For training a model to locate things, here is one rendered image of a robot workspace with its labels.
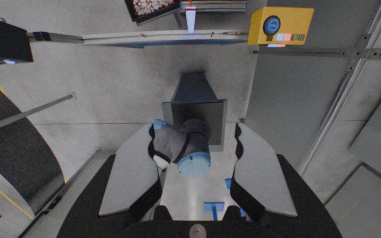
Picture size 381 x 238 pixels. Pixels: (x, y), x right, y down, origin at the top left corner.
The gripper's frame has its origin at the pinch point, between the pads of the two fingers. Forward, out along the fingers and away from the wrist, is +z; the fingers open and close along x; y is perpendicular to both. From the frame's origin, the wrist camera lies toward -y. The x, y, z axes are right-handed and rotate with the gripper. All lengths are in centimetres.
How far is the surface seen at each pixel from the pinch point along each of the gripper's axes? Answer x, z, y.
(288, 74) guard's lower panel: 70, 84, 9
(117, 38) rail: -36, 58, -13
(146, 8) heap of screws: -21, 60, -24
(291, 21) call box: 30.6, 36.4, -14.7
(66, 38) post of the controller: -53, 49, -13
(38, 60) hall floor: -183, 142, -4
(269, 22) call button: 23.1, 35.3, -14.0
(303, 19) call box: 34, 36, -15
